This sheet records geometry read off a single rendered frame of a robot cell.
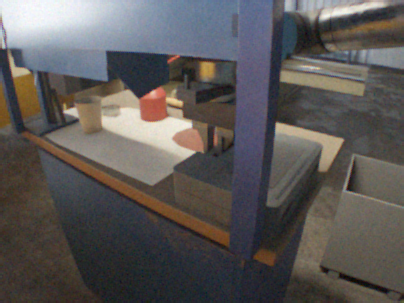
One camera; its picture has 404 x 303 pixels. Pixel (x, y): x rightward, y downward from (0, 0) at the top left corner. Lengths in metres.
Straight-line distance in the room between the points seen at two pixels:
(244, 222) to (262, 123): 0.14
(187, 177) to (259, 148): 0.19
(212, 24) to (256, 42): 0.07
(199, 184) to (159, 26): 0.25
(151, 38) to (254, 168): 0.22
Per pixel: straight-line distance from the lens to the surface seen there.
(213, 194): 0.47
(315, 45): 0.50
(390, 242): 1.51
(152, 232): 0.67
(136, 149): 0.74
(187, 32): 0.37
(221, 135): 0.56
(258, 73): 0.30
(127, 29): 0.44
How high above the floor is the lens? 1.28
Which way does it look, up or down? 27 degrees down
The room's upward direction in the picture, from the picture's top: 1 degrees counter-clockwise
